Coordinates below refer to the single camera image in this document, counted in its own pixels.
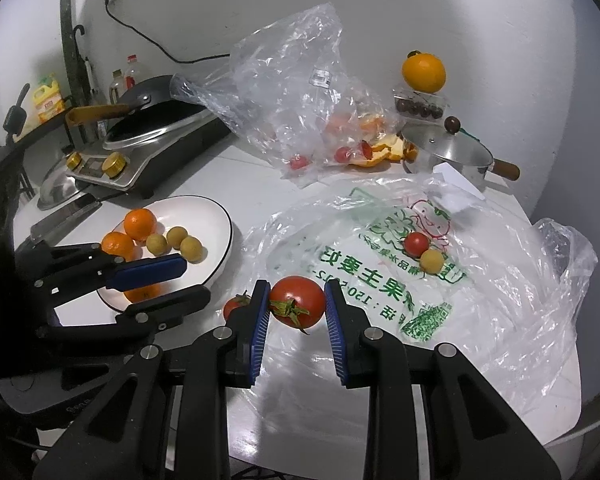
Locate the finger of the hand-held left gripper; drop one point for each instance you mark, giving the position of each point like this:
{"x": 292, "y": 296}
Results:
{"x": 145, "y": 316}
{"x": 150, "y": 272}

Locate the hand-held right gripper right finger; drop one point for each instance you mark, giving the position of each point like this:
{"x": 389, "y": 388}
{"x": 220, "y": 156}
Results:
{"x": 336, "y": 330}

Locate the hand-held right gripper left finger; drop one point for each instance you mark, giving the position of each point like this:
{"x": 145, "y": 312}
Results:
{"x": 257, "y": 330}

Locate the small yellow-green fruit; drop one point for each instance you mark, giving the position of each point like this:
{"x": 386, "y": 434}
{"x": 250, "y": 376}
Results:
{"x": 190, "y": 248}
{"x": 176, "y": 235}
{"x": 431, "y": 261}
{"x": 157, "y": 243}

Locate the white plate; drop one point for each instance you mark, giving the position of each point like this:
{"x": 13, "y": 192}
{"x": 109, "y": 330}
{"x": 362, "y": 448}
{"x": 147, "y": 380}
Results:
{"x": 200, "y": 215}

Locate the printed plastic bag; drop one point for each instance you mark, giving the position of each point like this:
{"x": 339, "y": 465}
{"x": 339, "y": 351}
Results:
{"x": 300, "y": 230}

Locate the kitchen knife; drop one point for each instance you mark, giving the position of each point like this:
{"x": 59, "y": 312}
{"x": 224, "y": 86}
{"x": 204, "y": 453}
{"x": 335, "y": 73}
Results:
{"x": 65, "y": 217}

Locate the induction cooker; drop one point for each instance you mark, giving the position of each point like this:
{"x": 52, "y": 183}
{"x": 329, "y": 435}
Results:
{"x": 130, "y": 170}

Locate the orange peel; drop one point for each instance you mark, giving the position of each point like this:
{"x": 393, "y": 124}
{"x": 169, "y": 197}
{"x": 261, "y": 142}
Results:
{"x": 380, "y": 150}

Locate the white folded paper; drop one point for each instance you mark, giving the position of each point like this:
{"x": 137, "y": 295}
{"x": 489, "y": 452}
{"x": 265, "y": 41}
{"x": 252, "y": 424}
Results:
{"x": 455, "y": 185}

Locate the glass oil bottle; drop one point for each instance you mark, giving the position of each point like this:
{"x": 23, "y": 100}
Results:
{"x": 115, "y": 87}

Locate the yellow detergent bottle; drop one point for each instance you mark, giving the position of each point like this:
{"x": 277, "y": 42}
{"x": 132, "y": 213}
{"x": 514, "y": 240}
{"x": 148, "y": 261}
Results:
{"x": 47, "y": 100}

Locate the black umbrella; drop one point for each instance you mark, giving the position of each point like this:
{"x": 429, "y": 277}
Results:
{"x": 82, "y": 70}

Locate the clear box of dark fruit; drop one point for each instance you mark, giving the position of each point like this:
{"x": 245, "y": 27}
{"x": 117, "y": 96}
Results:
{"x": 420, "y": 105}

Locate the clear plastic bag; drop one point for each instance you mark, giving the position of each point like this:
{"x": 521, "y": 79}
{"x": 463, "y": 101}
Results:
{"x": 280, "y": 70}

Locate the grey pipe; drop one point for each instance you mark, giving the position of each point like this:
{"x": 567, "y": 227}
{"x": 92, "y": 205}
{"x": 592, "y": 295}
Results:
{"x": 70, "y": 35}

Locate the large orange with leaf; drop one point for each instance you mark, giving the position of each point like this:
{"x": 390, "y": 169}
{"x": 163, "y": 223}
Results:
{"x": 424, "y": 71}

